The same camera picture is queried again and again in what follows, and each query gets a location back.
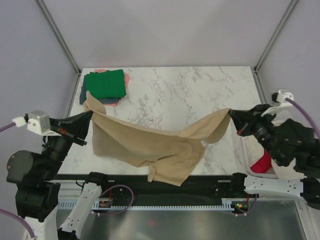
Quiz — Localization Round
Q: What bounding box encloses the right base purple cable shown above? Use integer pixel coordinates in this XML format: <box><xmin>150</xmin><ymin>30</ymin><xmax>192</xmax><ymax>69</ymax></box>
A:
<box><xmin>228</xmin><ymin>192</ymin><xmax>260</xmax><ymax>218</ymax></box>

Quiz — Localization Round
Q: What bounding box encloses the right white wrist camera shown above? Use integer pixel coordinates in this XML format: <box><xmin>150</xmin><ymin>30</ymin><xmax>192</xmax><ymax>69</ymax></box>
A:
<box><xmin>261</xmin><ymin>89</ymin><xmax>294</xmax><ymax>117</ymax></box>

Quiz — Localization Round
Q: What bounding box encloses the tan t shirt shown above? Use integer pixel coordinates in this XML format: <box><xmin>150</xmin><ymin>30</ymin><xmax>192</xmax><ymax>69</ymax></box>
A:
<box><xmin>84</xmin><ymin>93</ymin><xmax>231</xmax><ymax>186</ymax></box>

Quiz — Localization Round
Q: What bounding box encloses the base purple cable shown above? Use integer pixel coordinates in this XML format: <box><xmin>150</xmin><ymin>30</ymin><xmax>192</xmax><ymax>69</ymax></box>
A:
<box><xmin>228</xmin><ymin>192</ymin><xmax>260</xmax><ymax>218</ymax></box>
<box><xmin>91</xmin><ymin>184</ymin><xmax>135</xmax><ymax>217</ymax></box>

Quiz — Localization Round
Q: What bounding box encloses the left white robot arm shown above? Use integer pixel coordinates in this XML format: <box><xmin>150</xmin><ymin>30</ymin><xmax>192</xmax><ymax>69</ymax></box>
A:
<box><xmin>6</xmin><ymin>110</ymin><xmax>93</xmax><ymax>240</ymax></box>

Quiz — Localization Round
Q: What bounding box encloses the right aluminium frame post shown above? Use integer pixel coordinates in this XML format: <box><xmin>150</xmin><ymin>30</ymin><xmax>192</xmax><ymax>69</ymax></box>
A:
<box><xmin>252</xmin><ymin>0</ymin><xmax>301</xmax><ymax>74</ymax></box>

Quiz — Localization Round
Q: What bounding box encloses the white cable duct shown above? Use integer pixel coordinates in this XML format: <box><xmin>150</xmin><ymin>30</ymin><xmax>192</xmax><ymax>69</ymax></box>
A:
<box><xmin>58</xmin><ymin>199</ymin><xmax>234</xmax><ymax>211</ymax></box>

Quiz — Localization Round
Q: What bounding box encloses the left aluminium frame post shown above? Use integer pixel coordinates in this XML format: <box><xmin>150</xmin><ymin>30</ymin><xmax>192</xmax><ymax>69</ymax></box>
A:
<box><xmin>34</xmin><ymin>0</ymin><xmax>81</xmax><ymax>76</ymax></box>

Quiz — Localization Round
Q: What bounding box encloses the folded blue t shirt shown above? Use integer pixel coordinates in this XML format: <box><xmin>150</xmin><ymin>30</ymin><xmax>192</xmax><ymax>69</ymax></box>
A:
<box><xmin>79</xmin><ymin>76</ymin><xmax>120</xmax><ymax>106</ymax></box>

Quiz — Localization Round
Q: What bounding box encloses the white plastic basket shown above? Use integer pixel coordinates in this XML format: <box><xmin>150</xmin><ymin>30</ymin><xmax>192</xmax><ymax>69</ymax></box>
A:
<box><xmin>237</xmin><ymin>117</ymin><xmax>301</xmax><ymax>180</ymax></box>

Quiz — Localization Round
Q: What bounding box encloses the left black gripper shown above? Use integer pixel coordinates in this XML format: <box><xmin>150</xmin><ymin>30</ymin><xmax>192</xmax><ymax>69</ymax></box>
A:
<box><xmin>42</xmin><ymin>108</ymin><xmax>93</xmax><ymax>178</ymax></box>

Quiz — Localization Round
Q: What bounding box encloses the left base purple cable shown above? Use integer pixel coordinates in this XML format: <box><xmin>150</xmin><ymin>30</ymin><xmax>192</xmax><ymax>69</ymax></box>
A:
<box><xmin>91</xmin><ymin>184</ymin><xmax>135</xmax><ymax>217</ymax></box>

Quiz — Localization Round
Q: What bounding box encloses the red t shirt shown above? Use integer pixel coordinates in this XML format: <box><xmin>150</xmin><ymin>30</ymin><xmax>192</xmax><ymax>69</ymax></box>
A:
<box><xmin>250</xmin><ymin>150</ymin><xmax>272</xmax><ymax>174</ymax></box>

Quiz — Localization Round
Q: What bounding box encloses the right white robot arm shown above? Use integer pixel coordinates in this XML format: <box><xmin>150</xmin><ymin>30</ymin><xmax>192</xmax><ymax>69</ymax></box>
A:
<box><xmin>228</xmin><ymin>104</ymin><xmax>320</xmax><ymax>210</ymax></box>

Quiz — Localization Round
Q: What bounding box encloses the aluminium frame post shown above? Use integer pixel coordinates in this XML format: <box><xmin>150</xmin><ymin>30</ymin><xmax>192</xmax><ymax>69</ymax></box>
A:
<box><xmin>252</xmin><ymin>0</ymin><xmax>301</xmax><ymax>74</ymax></box>
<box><xmin>34</xmin><ymin>0</ymin><xmax>81</xmax><ymax>76</ymax></box>

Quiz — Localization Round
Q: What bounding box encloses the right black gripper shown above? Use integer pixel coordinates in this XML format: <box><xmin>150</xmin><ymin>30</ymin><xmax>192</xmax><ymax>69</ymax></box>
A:
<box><xmin>227</xmin><ymin>103</ymin><xmax>285</xmax><ymax>164</ymax></box>

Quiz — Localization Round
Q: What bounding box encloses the folded pink t shirt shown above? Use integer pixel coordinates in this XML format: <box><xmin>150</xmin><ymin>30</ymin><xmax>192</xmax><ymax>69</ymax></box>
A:
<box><xmin>94</xmin><ymin>68</ymin><xmax>131</xmax><ymax>107</ymax></box>

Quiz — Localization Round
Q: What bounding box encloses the folded green t shirt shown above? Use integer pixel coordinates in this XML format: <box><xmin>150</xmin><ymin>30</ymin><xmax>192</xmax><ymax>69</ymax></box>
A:
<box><xmin>85</xmin><ymin>69</ymin><xmax>127</xmax><ymax>100</ymax></box>

